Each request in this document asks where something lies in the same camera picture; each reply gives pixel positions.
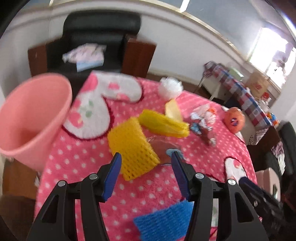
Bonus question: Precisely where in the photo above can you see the blue foam fruit net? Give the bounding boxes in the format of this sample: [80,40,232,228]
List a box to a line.
[133,200,194,240]

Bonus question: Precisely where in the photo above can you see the pink white wrapper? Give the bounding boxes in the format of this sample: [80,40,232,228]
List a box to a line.
[190,104,217,126]

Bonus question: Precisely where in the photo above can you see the blue patterned wrapper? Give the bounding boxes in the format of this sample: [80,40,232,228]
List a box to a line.
[166,120,217,161]

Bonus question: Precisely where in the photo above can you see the pink plastic trash bucket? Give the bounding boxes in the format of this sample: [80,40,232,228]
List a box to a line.
[1,73,72,172]

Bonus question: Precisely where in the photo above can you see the pink polka dot table blanket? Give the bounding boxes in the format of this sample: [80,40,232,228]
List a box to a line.
[35,79,256,240]

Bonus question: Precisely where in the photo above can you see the brown paper shopping bag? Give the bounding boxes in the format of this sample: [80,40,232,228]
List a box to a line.
[246,71,270,98]

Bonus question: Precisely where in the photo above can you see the side table with checkered cloth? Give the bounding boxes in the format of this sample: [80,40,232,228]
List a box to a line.
[203,61,272,130]

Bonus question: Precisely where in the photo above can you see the green tissue box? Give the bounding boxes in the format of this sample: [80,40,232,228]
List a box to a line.
[228,67,244,81]

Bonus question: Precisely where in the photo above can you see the light blue paper on armchair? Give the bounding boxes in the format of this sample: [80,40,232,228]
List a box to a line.
[76,60,104,72]

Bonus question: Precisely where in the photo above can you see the floral cloth on armchair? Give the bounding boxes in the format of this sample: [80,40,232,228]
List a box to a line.
[62,43,106,63]

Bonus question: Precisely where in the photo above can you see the black leather armchair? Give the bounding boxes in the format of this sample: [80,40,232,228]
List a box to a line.
[28,9,157,95]

